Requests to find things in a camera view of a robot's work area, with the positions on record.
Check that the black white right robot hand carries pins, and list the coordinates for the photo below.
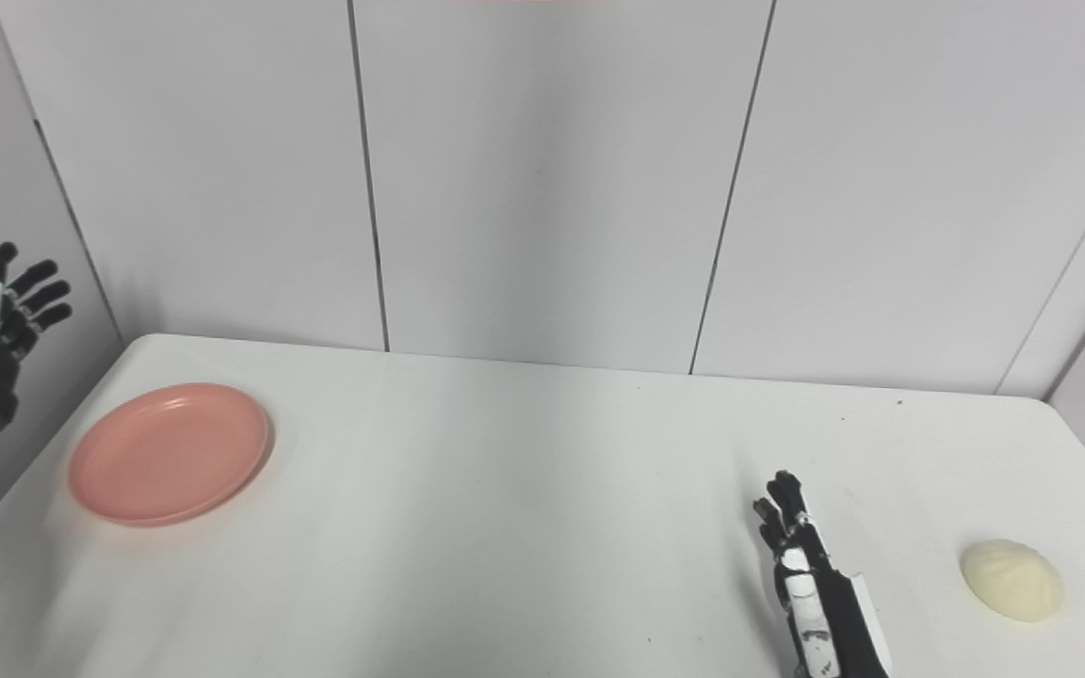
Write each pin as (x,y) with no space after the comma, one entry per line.
(811,584)

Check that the cream steamed bun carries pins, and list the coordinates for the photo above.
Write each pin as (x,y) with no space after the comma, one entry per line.
(1012,579)

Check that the pink round plate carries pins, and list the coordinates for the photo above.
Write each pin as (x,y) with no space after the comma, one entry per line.
(170,453)

